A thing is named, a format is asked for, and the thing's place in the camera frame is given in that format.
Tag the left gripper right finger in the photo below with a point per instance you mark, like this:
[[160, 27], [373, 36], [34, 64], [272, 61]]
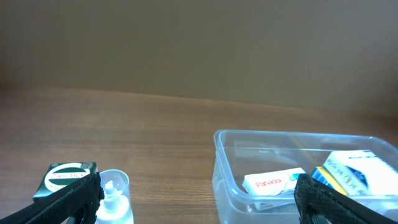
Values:
[[319, 204]]

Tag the white Panadol box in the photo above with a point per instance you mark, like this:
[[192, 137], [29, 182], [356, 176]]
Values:
[[272, 183]]

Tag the yellow blue lozenge box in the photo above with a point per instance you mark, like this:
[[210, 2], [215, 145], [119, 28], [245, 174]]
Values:
[[322, 175]]

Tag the white plaster box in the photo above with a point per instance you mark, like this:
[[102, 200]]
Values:
[[362, 172]]

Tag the white spray bottle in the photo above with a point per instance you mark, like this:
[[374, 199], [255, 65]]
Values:
[[116, 206]]

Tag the clear plastic container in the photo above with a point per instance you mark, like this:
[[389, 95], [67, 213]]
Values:
[[243, 152]]

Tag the green Zam-Buk ointment box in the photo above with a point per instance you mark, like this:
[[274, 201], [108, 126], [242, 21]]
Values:
[[60, 175]]

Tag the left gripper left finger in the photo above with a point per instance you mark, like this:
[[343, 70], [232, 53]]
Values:
[[77, 202]]

